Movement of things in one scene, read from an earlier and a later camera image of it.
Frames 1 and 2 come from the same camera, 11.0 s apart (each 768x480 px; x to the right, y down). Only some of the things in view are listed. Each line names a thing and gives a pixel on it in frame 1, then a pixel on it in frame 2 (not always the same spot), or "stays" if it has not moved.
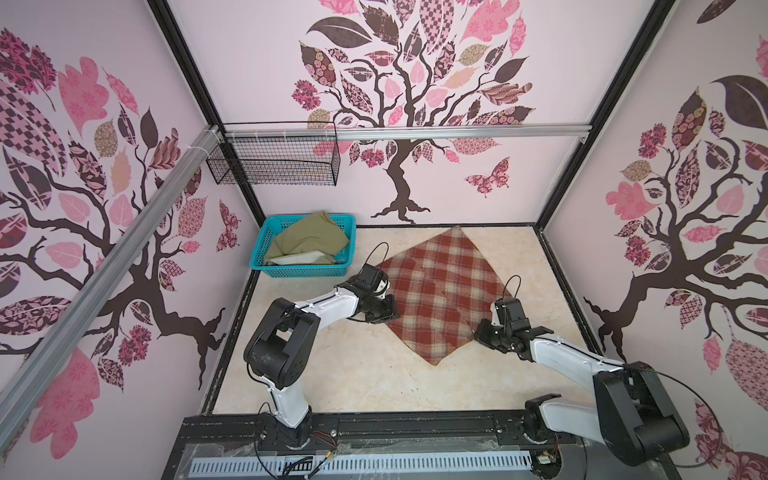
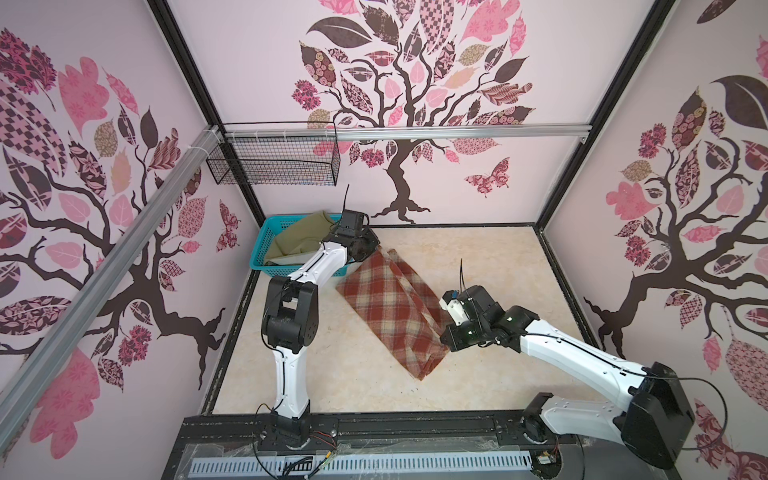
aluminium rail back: (571, 133) stays
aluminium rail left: (26, 384) stays
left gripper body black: (379, 310) to (365, 243)
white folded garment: (298, 259) stays
